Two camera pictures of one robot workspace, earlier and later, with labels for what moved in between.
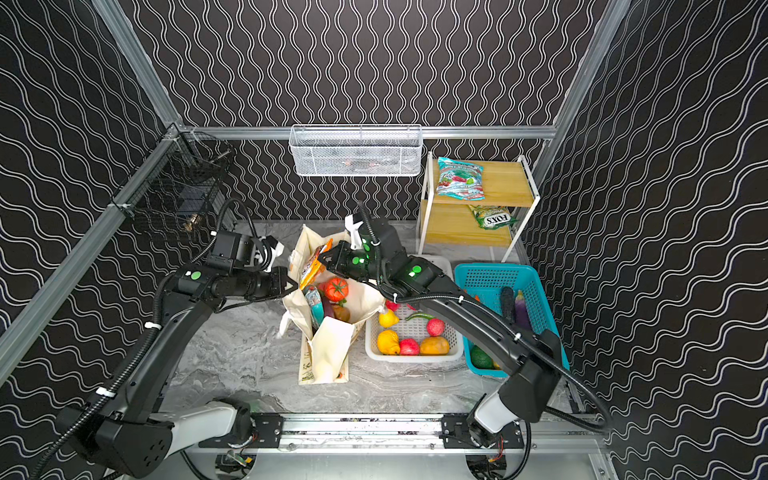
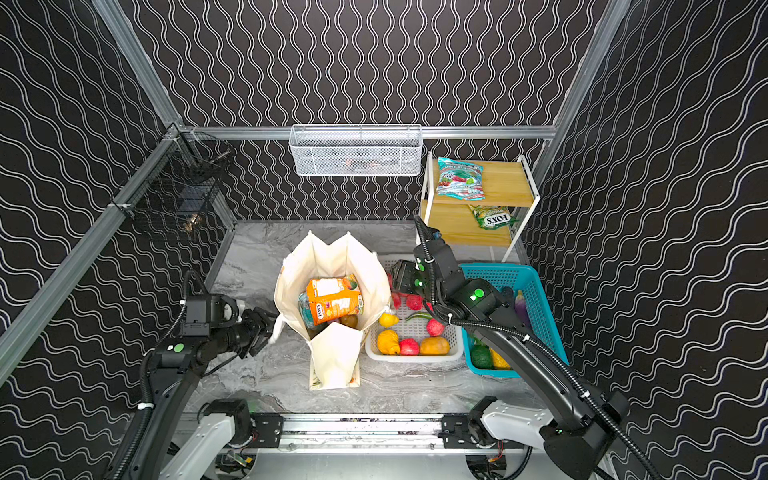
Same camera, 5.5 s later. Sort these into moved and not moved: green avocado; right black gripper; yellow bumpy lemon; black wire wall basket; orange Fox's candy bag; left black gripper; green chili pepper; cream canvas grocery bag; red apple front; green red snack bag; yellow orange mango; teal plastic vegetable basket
Moved: left black gripper; cream canvas grocery bag; right black gripper; orange Fox's candy bag
Not moved: black wire wall basket; green chili pepper; yellow orange mango; green avocado; red apple front; yellow bumpy lemon; green red snack bag; teal plastic vegetable basket
